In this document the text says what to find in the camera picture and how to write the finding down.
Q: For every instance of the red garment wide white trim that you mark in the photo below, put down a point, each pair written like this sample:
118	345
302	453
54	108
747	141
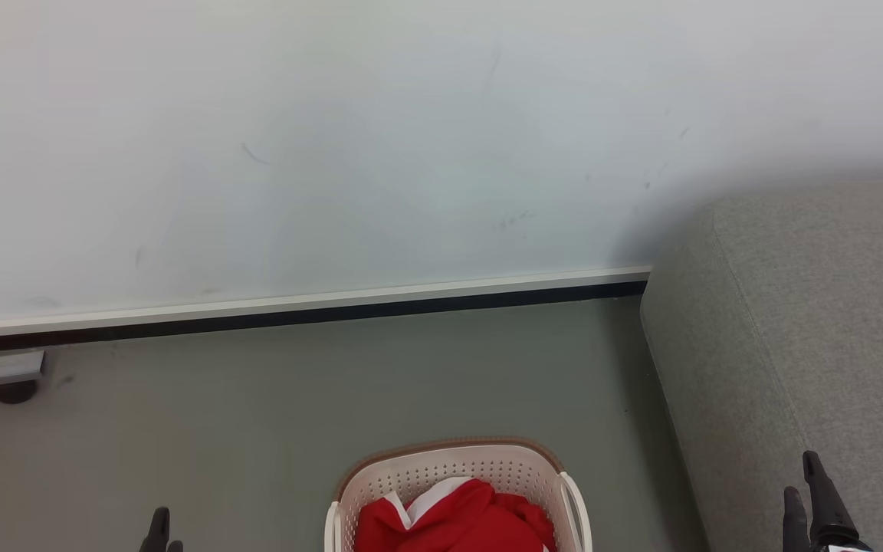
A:
464	521

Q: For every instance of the white laundry basket brown rim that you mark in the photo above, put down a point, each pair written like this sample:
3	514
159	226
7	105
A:
441	466

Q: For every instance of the grey fabric sofa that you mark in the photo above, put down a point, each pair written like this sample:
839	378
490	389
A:
817	322

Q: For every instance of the white and black baseboard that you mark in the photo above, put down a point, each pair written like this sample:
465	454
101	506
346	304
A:
296	308

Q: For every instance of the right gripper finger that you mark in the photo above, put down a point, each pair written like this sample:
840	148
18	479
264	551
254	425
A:
795	525
826	498

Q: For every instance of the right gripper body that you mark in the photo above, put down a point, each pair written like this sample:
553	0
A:
844	547

